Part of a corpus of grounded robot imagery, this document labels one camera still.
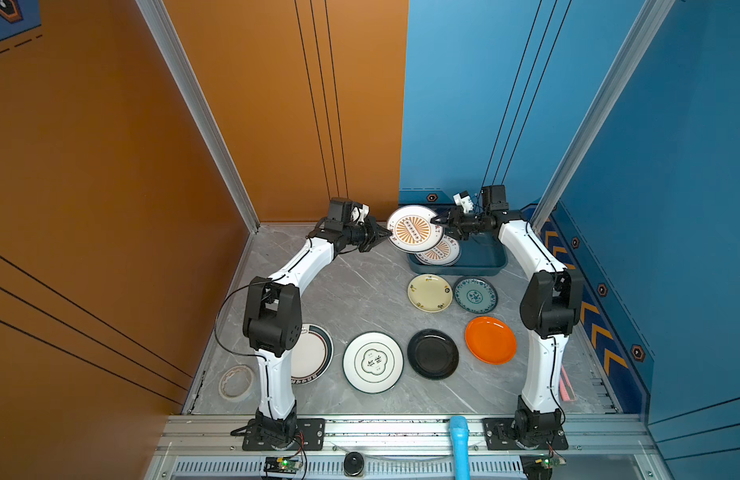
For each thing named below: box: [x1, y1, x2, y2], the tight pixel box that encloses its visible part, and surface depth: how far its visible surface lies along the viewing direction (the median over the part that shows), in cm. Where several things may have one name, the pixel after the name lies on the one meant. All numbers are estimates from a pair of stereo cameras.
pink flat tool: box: [559, 366, 576, 401], surface depth 81 cm
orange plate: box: [465, 316, 517, 365], surface depth 88 cm
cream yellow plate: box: [407, 274, 453, 313], surface depth 101 cm
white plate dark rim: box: [291, 323, 334, 385], surface depth 88 cm
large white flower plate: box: [342, 331, 405, 394], surface depth 86 cm
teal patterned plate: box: [453, 277, 498, 315], surface depth 101 cm
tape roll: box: [218, 365, 255, 402], surface depth 82 cm
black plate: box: [407, 328, 460, 380], surface depth 87 cm
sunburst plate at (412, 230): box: [387, 205, 444, 253], surface depth 91 cm
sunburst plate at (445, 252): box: [415, 234, 460, 265], surface depth 110 cm
